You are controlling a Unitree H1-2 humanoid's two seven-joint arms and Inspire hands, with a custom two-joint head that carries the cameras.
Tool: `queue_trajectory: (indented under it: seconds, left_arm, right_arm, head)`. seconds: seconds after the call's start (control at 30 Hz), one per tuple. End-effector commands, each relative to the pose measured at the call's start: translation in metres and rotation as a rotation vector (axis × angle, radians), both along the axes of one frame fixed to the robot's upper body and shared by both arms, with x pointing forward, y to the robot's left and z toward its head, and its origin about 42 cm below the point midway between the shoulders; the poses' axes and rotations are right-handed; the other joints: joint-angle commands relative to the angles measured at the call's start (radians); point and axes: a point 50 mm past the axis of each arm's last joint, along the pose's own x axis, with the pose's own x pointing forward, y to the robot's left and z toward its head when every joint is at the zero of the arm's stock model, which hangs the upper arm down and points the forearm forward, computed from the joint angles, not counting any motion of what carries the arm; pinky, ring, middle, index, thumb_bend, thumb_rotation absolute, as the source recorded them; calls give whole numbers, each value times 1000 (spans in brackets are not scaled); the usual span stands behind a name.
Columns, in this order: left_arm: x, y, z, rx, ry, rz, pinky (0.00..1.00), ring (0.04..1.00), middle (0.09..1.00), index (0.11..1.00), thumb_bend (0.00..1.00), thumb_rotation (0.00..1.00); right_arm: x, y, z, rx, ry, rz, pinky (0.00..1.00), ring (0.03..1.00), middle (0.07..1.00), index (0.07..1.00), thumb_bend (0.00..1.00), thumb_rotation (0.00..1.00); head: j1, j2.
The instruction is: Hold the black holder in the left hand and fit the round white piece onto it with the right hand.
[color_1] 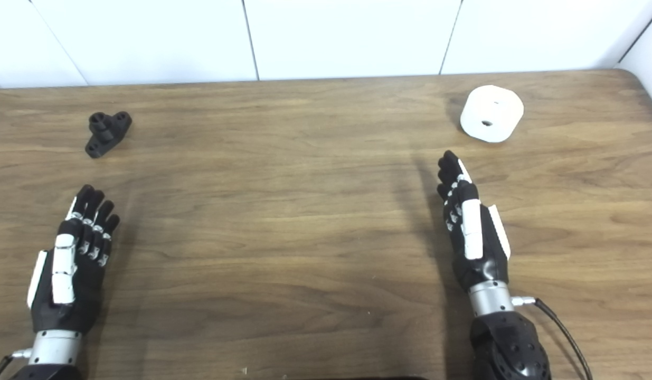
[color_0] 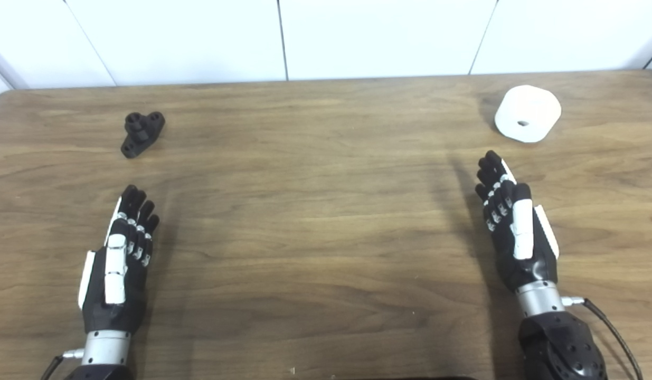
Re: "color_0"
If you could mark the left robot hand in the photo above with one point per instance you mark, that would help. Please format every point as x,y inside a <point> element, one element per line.
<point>109,306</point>

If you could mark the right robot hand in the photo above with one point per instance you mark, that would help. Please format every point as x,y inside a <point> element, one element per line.
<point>523,232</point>

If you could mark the round white piece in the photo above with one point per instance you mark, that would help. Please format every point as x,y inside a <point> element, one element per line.
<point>531,108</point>

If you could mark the black holder part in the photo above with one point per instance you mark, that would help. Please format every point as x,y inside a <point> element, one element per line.
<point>138,138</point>

